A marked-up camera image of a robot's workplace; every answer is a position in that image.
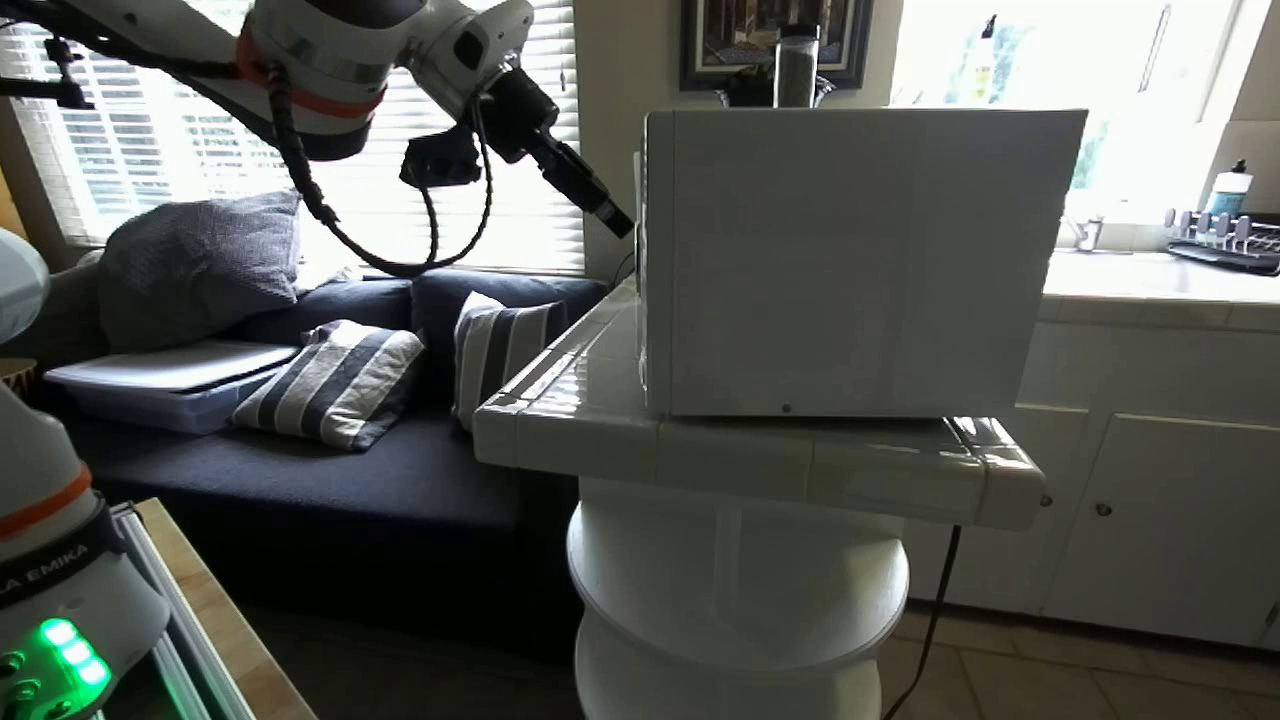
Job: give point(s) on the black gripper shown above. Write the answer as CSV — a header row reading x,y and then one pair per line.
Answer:
x,y
517,109

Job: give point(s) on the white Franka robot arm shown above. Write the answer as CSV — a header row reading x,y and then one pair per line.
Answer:
x,y
322,52

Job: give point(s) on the white microwave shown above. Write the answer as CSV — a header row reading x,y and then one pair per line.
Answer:
x,y
854,264

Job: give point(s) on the striped blue white pillow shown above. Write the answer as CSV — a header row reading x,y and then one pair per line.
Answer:
x,y
334,384
501,352

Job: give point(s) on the white window blinds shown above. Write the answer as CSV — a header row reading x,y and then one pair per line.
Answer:
x,y
387,214

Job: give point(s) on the dark framed picture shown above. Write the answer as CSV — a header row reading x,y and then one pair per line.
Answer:
x,y
733,41

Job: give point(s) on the dark metal bottle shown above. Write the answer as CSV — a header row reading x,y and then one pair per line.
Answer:
x,y
798,66

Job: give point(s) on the dark blue sofa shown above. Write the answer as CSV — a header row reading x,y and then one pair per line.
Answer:
x,y
334,483

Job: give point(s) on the white tiled counter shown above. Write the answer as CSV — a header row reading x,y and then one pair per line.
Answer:
x,y
733,585

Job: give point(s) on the grey flat cushion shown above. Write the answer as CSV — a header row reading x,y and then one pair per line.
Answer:
x,y
163,382

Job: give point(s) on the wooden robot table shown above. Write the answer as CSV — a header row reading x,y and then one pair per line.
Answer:
x,y
222,624

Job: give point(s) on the blue soap bottle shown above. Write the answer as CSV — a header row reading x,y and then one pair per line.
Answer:
x,y
1230,189

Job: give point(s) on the dish rack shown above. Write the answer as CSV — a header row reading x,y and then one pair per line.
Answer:
x,y
1226,241

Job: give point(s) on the white base cabinets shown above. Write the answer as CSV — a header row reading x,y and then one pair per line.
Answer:
x,y
1163,495

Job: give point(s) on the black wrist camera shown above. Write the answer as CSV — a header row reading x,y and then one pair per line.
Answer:
x,y
440,159

